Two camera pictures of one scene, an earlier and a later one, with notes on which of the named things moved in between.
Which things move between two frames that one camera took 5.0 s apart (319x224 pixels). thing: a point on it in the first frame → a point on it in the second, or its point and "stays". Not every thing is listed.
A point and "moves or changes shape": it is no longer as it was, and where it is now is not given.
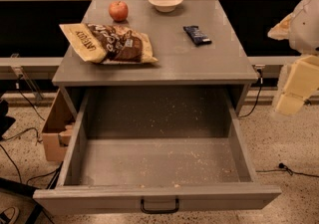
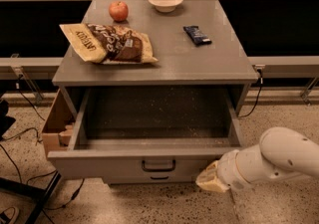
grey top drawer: x=159 y=151 moves or changes shape
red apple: x=119 y=10 stays
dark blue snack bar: x=196 y=36 stays
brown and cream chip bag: x=109 y=44 stays
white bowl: x=165 y=1 stays
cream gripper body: x=306 y=32 → x=227 y=169
